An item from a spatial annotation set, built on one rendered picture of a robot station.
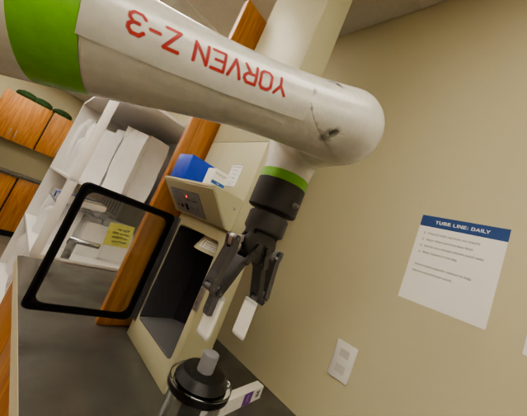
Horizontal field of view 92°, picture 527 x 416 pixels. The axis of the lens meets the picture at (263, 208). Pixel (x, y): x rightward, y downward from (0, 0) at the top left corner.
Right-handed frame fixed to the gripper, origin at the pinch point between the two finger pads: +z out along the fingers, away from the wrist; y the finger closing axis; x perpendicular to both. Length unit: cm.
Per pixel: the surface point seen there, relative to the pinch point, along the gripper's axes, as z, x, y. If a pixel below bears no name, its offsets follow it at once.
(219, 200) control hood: -21.2, -25.7, -6.4
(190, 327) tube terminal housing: 14.4, -25.9, -14.4
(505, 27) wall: -115, 16, -58
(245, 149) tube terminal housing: -41, -35, -15
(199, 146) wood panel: -41, -63, -13
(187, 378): 8.9, 1.1, 4.5
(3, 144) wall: -4, -582, 48
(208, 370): 7.6, 1.5, 1.3
